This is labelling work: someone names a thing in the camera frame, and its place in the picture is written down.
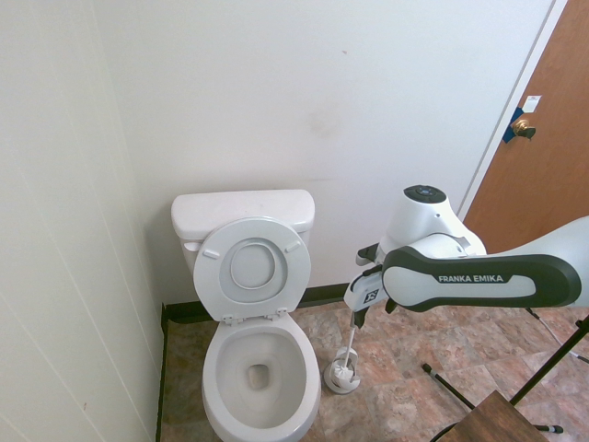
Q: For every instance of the white door frame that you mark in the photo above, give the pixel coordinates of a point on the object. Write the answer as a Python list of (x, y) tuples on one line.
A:
[(511, 106)]

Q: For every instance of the black camera tripod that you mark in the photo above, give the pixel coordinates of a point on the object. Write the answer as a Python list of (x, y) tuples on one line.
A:
[(552, 359)]

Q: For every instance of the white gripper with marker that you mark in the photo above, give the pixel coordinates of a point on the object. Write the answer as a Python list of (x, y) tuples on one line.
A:
[(366, 290)]

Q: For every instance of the white toilet tank lid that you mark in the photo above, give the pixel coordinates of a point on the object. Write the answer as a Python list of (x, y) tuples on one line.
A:
[(239, 207)]

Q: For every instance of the white toilet tank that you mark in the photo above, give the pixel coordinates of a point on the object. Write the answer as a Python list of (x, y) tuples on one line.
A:
[(188, 255)]

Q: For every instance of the brass door knob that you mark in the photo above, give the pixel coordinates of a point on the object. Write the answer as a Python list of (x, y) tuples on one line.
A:
[(521, 125)]

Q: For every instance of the white toilet brush holder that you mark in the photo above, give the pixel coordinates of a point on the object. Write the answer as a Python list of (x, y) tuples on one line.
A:
[(341, 384)]

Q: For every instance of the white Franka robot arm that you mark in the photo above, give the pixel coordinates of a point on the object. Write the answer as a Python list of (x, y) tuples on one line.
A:
[(460, 285)]

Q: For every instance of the blue tape strip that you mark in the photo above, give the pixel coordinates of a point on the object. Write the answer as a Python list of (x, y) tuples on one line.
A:
[(510, 133)]

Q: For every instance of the white paper label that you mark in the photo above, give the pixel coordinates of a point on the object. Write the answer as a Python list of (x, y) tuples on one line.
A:
[(532, 104)]

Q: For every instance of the dark wooden table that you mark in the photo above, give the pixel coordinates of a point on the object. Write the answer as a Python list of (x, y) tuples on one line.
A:
[(497, 419)]

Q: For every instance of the white toilet brush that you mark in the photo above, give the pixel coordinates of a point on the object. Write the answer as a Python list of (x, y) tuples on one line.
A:
[(349, 338)]

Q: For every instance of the white toilet bowl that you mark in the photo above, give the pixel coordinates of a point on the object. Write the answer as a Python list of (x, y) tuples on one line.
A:
[(262, 414)]

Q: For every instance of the brown wooden door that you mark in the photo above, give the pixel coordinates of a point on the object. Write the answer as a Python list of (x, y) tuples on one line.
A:
[(552, 175)]

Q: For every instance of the white toilet seat lid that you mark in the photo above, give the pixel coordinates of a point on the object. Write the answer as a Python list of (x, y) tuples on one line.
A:
[(253, 271)]

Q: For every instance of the black baseboard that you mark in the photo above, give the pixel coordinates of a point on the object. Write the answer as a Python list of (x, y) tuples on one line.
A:
[(317, 294), (162, 368)]

